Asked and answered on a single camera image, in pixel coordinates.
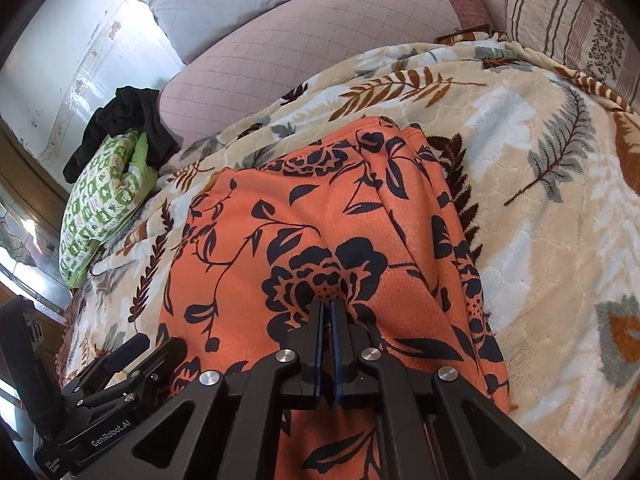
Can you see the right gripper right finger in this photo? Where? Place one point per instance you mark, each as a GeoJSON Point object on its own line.
{"type": "Point", "coordinates": [430, 425]}

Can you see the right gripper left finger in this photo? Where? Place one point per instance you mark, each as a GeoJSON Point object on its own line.
{"type": "Point", "coordinates": [224, 427]}

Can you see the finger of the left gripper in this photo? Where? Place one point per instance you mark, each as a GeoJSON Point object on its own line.
{"type": "Point", "coordinates": [96, 375]}
{"type": "Point", "coordinates": [157, 367]}

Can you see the orange black floral shirt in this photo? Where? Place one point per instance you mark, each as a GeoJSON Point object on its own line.
{"type": "Point", "coordinates": [364, 216]}

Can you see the green white patterned pillow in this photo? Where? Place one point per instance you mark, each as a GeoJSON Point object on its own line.
{"type": "Point", "coordinates": [109, 190]}

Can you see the wooden stained glass door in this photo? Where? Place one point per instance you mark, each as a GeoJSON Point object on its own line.
{"type": "Point", "coordinates": [32, 205]}

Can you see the black garment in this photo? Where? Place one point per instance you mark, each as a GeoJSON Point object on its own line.
{"type": "Point", "coordinates": [130, 109]}

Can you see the pink quilted bolster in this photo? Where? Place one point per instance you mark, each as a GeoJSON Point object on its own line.
{"type": "Point", "coordinates": [277, 52]}

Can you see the beige leaf print blanket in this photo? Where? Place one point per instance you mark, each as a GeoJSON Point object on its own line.
{"type": "Point", "coordinates": [542, 162]}

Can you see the striped floral cushion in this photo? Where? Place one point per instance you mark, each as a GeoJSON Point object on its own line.
{"type": "Point", "coordinates": [582, 35]}

